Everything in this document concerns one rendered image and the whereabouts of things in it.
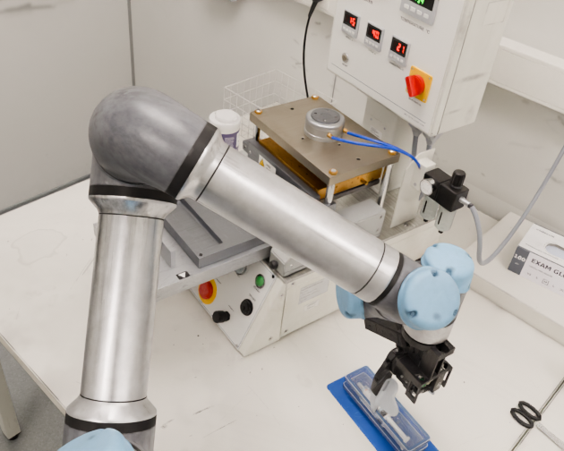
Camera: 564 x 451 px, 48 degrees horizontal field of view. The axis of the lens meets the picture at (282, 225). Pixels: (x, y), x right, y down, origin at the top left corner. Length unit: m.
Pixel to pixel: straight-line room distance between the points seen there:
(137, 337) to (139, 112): 0.29
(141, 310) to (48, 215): 0.85
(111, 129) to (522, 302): 1.05
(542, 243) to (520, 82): 0.38
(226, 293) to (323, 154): 0.35
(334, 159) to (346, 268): 0.50
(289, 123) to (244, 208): 0.61
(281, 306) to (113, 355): 0.49
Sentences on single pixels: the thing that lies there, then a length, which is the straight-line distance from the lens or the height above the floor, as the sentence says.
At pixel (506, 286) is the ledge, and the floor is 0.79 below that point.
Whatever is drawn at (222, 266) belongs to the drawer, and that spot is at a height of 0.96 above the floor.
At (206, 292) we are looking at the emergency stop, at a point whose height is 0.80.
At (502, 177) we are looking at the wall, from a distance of 1.77.
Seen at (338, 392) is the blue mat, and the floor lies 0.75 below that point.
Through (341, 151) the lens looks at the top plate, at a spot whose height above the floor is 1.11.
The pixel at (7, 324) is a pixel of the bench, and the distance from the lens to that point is 1.40.
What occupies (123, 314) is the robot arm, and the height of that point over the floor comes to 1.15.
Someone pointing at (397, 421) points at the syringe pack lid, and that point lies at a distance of 1.20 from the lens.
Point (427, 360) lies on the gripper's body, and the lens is 1.03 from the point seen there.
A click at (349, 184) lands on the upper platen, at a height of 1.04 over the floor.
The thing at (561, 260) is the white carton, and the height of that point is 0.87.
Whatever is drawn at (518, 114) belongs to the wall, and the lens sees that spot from 1.69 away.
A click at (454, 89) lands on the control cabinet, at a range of 1.24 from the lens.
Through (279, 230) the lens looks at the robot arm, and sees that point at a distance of 0.72.
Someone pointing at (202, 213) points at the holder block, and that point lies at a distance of 1.22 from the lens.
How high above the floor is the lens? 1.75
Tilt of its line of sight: 39 degrees down
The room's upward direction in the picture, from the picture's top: 7 degrees clockwise
